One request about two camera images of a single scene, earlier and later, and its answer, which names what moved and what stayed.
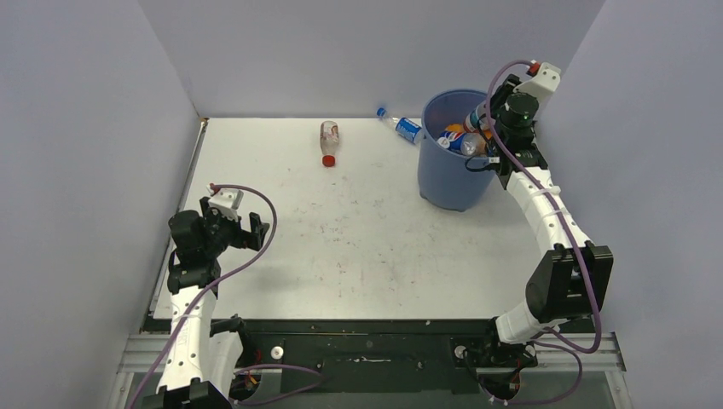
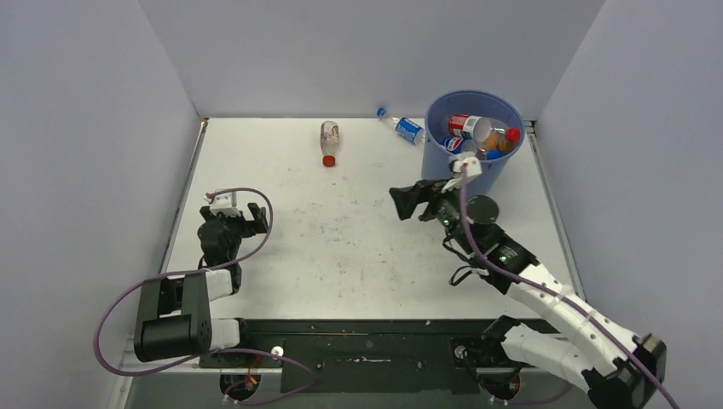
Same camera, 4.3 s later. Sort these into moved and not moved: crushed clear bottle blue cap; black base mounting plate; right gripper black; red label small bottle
Moved: crushed clear bottle blue cap; right gripper black
Not moved: black base mounting plate; red label small bottle
